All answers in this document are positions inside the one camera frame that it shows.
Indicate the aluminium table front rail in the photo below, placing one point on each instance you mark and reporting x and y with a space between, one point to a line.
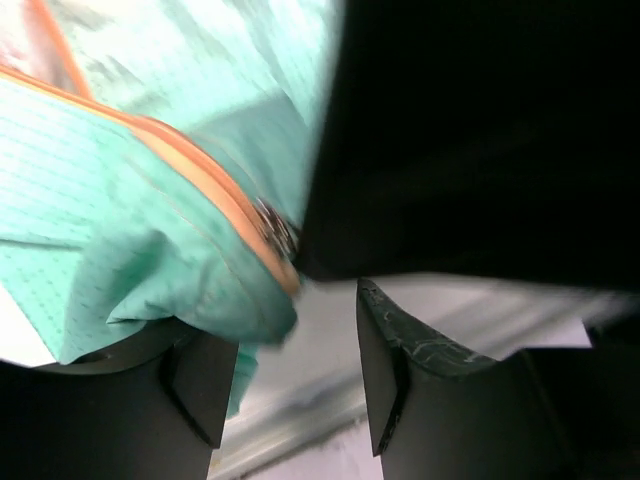
260 437

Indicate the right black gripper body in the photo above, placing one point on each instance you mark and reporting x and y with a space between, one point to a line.
481 138

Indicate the orange and teal jacket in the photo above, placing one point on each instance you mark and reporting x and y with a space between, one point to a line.
155 162

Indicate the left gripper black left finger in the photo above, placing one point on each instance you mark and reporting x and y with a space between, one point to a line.
152 406

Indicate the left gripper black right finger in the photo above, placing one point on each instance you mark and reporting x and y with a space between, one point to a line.
439 410

